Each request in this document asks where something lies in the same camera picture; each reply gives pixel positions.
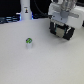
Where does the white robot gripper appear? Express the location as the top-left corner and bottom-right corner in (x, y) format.
(48, 0), (84, 27)

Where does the black k-cup holder drawer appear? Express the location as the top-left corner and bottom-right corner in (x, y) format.
(50, 22), (74, 40)

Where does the green-lidded white k-cup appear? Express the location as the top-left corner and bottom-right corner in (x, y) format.
(26, 38), (33, 49)

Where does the black keyboard with blue light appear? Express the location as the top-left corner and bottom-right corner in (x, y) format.
(0, 14), (21, 24)

